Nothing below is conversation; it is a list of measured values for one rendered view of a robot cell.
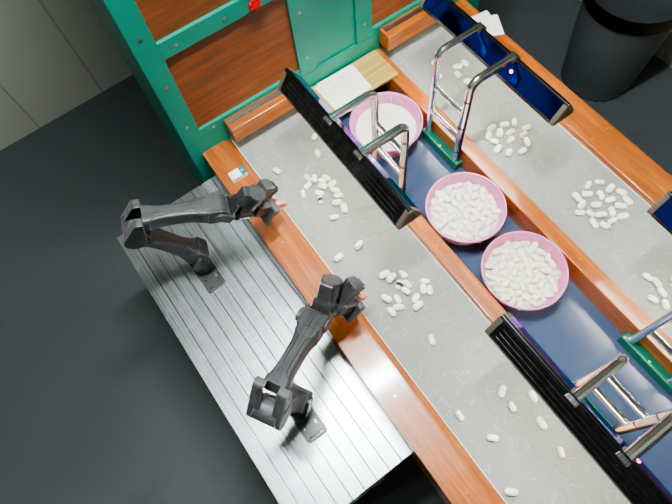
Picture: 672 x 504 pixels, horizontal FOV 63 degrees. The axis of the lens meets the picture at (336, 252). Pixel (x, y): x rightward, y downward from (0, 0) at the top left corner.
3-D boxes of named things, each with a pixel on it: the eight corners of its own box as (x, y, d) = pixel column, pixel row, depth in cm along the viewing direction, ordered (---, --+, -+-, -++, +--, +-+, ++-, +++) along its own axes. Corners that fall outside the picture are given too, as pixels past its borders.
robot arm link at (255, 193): (262, 180, 162) (225, 174, 154) (268, 205, 158) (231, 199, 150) (243, 201, 169) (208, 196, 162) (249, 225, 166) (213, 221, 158)
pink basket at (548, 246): (514, 335, 172) (521, 326, 164) (459, 272, 182) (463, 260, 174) (577, 288, 177) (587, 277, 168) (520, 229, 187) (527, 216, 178)
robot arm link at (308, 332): (303, 300, 143) (243, 397, 125) (334, 313, 141) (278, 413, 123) (303, 325, 153) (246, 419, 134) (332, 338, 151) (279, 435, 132)
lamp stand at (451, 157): (454, 171, 198) (473, 87, 157) (420, 135, 205) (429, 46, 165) (495, 144, 201) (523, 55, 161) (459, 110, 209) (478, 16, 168)
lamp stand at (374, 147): (365, 230, 191) (360, 159, 150) (333, 191, 198) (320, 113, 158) (408, 202, 194) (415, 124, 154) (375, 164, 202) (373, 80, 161)
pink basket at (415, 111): (415, 171, 199) (416, 156, 191) (343, 160, 203) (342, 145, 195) (426, 112, 209) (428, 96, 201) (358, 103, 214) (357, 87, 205)
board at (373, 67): (326, 119, 201) (326, 117, 200) (304, 93, 206) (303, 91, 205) (398, 75, 206) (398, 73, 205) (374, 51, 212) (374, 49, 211)
